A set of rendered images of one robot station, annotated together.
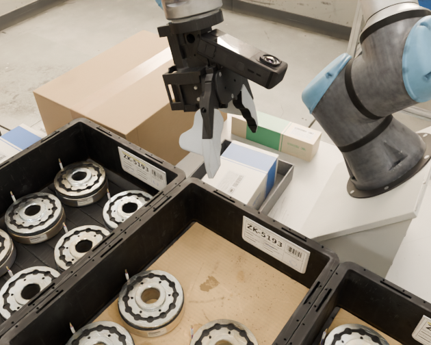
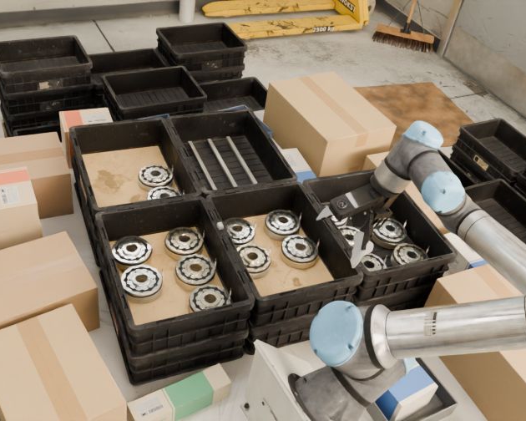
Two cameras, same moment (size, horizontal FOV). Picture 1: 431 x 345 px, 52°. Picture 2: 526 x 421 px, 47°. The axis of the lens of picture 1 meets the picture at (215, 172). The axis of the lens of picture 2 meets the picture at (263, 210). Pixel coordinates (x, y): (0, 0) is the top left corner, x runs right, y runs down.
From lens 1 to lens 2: 1.42 m
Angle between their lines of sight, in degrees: 77
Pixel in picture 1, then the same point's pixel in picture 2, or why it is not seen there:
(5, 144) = not seen: hidden behind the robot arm
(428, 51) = (330, 307)
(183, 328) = (277, 260)
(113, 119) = (460, 280)
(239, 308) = (273, 285)
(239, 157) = (412, 376)
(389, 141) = (321, 373)
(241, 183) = not seen: hidden behind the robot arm
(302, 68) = not seen: outside the picture
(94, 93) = (503, 284)
